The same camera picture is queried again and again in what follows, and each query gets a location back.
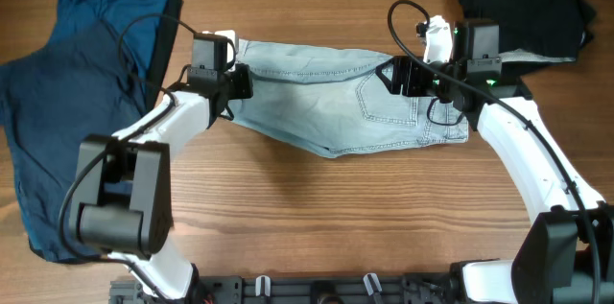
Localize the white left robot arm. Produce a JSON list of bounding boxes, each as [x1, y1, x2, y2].
[[58, 64, 253, 303]]

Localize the black garment under shirt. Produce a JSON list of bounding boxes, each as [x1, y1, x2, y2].
[[146, 0, 183, 86]]

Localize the light blue denim shorts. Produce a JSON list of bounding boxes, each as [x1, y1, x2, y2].
[[229, 39, 469, 158]]

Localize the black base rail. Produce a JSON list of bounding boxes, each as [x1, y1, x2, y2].
[[107, 272, 461, 304]]

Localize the black folded garment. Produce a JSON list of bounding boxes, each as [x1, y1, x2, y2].
[[459, 0, 597, 77]]

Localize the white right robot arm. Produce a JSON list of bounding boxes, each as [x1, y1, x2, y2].
[[375, 17, 613, 303]]

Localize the blue shirt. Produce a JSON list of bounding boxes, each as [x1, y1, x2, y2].
[[1, 0, 167, 263]]

